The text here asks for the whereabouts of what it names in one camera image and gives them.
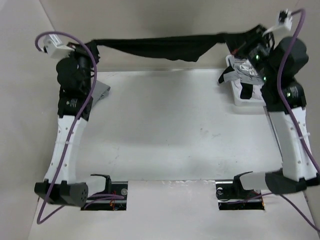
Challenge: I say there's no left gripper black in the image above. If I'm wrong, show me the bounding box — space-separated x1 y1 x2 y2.
63 40 102 93

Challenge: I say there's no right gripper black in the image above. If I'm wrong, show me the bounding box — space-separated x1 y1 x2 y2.
222 25 276 85

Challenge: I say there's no black tank top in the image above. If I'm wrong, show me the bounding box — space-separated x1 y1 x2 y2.
89 29 254 62

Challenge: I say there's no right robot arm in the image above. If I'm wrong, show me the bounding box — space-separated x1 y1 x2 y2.
227 26 320 198

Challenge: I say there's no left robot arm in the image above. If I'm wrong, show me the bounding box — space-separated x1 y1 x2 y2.
34 40 112 208

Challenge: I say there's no grey tank top in basket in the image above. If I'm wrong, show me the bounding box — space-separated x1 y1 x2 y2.
222 56 264 86

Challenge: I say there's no folded grey tank top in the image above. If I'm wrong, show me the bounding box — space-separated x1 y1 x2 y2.
92 80 111 102

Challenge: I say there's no white plastic laundry basket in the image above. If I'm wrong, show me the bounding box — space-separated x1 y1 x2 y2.
225 55 266 107

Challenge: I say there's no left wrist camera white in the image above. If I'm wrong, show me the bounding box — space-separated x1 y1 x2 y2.
43 34 74 60

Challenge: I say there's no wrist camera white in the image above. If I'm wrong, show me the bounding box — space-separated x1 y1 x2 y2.
43 34 74 60
263 9 293 36

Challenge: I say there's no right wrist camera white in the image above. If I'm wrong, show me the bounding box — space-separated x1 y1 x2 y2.
263 9 293 36

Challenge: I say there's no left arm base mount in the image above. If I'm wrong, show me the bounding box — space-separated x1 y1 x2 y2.
80 181 129 211

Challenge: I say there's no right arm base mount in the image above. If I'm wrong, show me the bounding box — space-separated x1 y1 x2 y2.
215 180 265 211

